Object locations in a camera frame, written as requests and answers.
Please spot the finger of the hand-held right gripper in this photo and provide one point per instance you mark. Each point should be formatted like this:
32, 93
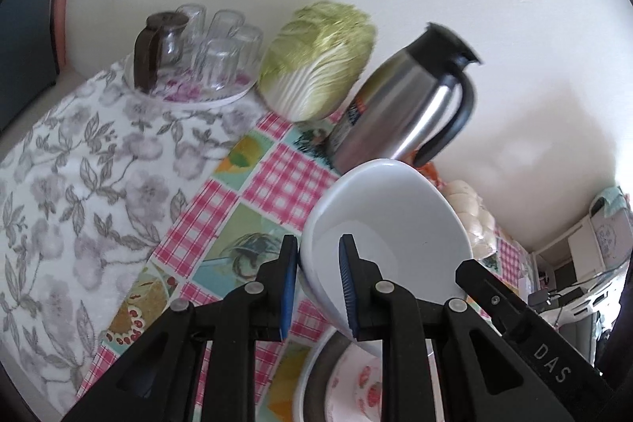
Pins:
489, 291

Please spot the brown-lidded glass pitcher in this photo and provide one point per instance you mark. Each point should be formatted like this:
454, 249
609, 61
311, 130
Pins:
151, 46

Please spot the napa cabbage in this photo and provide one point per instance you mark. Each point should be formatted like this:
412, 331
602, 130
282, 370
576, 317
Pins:
316, 61

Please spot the white round tray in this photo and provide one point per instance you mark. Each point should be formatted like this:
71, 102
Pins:
198, 98

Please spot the white cabinet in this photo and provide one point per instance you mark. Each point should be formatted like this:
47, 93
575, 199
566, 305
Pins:
593, 244

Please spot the stainless steel thermos jug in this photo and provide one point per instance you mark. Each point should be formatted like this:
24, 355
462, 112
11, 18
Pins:
400, 105

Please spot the teal cloth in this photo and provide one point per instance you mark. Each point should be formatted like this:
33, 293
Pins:
609, 199

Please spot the grey floral cloth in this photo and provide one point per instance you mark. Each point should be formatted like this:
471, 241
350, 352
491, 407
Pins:
89, 184

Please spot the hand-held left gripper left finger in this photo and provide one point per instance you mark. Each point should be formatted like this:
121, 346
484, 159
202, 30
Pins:
289, 283

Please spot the bag of white buns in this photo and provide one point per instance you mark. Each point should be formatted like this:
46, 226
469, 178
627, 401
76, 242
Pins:
472, 214

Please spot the orange snack packet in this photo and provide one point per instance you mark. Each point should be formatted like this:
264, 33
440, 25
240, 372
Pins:
428, 172

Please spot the pink floral plate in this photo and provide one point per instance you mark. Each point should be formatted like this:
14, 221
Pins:
357, 382

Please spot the pink checked tablecloth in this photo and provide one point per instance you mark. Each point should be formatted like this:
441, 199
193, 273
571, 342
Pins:
287, 175

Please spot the white square bowl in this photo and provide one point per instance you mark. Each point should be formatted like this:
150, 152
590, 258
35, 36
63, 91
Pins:
390, 214

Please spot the clear drinking glass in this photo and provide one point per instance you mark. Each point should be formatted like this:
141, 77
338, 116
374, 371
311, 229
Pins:
225, 26
213, 63
248, 49
193, 24

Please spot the dark blue panel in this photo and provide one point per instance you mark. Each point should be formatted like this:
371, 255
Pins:
27, 21

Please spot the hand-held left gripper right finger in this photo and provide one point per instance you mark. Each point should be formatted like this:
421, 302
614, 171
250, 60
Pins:
346, 283

